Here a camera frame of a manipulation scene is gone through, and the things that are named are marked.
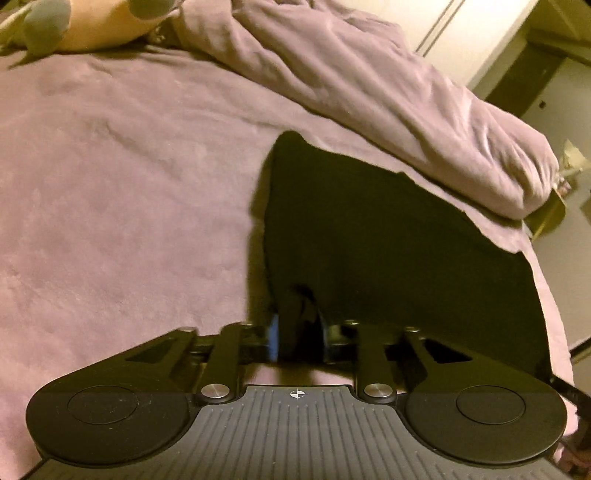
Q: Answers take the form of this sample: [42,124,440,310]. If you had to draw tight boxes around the black garment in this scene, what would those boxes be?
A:
[263,131,551,379]

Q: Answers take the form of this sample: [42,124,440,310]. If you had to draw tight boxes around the small wooden side table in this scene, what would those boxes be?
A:
[524,189,567,242]

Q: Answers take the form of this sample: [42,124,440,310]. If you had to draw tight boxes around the mauve bed sheet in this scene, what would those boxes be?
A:
[1,47,532,479]

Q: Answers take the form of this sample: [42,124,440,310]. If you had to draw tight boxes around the items on side table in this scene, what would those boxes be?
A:
[556,140,590,196]

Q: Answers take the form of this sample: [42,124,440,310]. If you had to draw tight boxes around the mauve crumpled duvet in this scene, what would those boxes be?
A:
[170,1,558,220]

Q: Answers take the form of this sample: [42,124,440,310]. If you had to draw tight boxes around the pink plush toy grey feet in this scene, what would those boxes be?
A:
[1,0,181,58]

